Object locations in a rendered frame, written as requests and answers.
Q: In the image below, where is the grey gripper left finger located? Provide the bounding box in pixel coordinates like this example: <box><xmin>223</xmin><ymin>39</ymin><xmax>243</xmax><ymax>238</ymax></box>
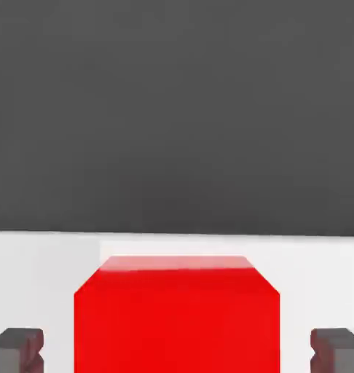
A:
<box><xmin>0</xmin><ymin>327</ymin><xmax>45</xmax><ymax>373</ymax></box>

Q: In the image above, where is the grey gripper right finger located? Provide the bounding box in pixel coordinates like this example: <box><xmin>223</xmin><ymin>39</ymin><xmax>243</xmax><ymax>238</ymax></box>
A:
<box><xmin>310</xmin><ymin>327</ymin><xmax>354</xmax><ymax>373</ymax></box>

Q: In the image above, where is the small red cube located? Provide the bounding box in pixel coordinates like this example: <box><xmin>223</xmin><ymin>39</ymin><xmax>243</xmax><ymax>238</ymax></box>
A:
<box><xmin>74</xmin><ymin>255</ymin><xmax>281</xmax><ymax>373</ymax></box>

